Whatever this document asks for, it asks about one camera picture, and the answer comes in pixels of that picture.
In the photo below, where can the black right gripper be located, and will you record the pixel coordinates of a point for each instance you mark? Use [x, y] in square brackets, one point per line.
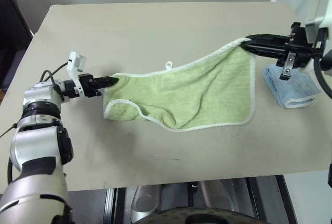
[298, 50]

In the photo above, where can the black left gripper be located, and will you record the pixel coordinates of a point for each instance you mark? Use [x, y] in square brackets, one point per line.
[86, 85]

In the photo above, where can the green towel with white trim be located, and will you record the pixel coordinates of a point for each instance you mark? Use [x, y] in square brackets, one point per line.
[181, 94]

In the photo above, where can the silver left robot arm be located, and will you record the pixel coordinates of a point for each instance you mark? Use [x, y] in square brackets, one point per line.
[33, 141]

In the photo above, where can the folded blue towel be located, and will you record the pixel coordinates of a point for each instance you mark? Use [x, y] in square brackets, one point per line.
[298, 91]

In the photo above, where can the silver robot body shell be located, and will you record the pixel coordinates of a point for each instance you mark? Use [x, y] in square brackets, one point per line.
[223, 195]

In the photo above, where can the black round disc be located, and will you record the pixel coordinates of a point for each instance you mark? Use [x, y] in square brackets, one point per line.
[207, 216]

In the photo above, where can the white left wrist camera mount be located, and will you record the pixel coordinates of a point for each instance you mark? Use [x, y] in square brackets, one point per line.
[74, 63]

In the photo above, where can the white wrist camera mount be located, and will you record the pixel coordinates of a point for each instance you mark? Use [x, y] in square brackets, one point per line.
[315, 19]
[74, 63]

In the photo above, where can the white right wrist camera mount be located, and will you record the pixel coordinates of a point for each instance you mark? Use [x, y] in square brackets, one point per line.
[315, 19]

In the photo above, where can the black table frame bar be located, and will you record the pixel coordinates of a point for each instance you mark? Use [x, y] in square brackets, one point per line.
[115, 206]
[280, 203]

